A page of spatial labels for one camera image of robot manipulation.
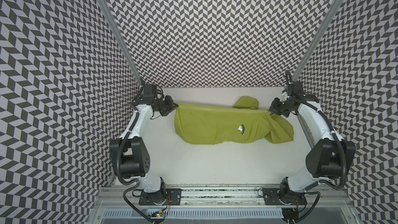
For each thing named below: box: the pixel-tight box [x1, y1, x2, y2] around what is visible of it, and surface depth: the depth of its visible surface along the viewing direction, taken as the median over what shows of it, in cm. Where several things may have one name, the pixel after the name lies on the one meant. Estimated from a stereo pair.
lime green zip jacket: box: [174, 95, 294, 146], surface depth 88 cm
